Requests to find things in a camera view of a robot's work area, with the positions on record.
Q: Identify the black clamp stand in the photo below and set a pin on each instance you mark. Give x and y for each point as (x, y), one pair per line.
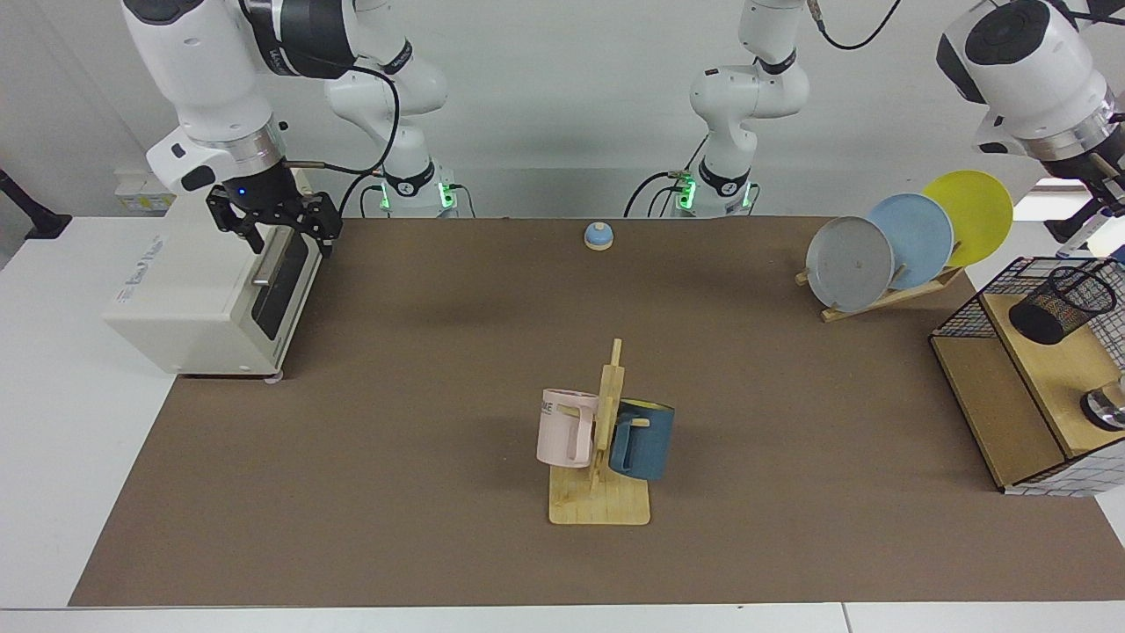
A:
(44, 224)
(1062, 234)

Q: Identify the shiny metal cup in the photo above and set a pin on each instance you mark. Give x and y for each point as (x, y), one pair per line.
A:
(1106, 409)

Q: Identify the pale toaster oven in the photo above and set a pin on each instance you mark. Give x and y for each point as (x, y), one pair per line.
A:
(193, 290)

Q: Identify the black mesh pen holder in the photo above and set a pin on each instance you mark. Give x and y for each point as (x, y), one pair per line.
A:
(1041, 321)

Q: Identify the brown table cloth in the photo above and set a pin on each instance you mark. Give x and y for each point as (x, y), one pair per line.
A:
(395, 440)

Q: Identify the blue and white marker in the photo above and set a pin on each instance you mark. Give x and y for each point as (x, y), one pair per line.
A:
(1084, 230)

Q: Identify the grey plate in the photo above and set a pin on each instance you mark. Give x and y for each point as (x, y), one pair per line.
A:
(848, 264)

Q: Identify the dark teal mug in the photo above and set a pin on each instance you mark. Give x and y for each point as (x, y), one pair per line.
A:
(650, 444)

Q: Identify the wooden cup stand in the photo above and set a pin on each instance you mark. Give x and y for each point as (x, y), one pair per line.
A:
(606, 505)

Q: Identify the pink mug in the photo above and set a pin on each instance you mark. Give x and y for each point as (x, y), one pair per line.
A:
(555, 435)

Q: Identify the yellow plate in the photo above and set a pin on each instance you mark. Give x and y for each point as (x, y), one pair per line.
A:
(976, 211)

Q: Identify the small blue round thing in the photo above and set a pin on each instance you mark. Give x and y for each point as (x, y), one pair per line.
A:
(598, 236)

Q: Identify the light blue plate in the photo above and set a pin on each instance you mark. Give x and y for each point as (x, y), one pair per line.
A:
(918, 233)

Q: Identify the wooden plate rack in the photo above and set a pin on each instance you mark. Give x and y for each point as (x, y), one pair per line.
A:
(914, 288)

